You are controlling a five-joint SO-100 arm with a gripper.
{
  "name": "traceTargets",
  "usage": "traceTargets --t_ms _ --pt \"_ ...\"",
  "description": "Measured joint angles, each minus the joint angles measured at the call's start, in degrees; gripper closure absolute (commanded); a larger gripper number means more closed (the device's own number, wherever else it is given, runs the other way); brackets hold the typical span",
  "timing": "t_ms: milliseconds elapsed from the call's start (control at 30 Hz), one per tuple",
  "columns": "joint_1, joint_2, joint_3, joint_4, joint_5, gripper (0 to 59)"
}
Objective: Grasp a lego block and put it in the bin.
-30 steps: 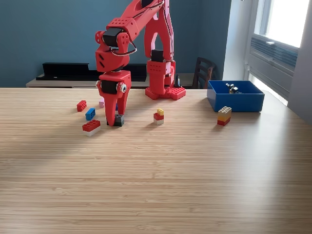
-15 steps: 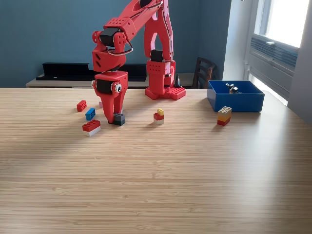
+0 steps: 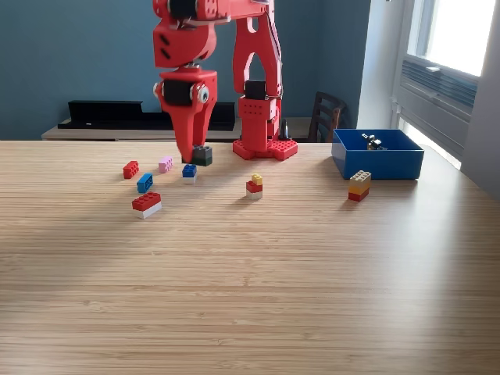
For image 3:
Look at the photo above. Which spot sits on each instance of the grey dark green brick stack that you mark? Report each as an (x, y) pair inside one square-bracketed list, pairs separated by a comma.
[(203, 156)]

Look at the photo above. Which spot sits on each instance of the small yellow toy digger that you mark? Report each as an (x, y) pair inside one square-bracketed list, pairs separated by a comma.
[(375, 142)]

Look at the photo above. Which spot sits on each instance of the blue plastic bin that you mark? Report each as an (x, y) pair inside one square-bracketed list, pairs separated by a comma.
[(383, 164)]

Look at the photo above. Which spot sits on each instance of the pink brick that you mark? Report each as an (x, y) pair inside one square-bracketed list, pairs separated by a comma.
[(166, 164)]

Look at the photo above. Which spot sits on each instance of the blue white brick stack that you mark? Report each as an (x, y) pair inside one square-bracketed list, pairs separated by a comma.
[(189, 172)]

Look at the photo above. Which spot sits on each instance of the light blue brick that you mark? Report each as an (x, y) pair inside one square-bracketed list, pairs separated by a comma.
[(145, 183)]

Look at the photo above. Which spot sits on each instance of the pale wooden sideboard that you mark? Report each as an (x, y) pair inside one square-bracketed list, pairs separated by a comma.
[(117, 134)]

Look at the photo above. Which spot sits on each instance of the black table clamp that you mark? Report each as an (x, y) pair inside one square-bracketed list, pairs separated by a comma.
[(285, 131)]

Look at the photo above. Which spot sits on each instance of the yellow red white brick stack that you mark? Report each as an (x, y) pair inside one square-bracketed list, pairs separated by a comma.
[(254, 187)]

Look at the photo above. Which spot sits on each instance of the dark wooden chair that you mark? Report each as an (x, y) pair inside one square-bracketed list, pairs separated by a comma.
[(326, 113)]

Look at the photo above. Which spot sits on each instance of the tan orange red brick stack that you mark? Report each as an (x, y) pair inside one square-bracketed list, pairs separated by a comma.
[(359, 185)]

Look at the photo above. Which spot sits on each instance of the grey window heater unit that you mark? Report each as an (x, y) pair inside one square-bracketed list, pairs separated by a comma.
[(437, 101)]

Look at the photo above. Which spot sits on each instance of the bright window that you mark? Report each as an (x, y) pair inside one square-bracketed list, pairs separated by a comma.
[(457, 31)]

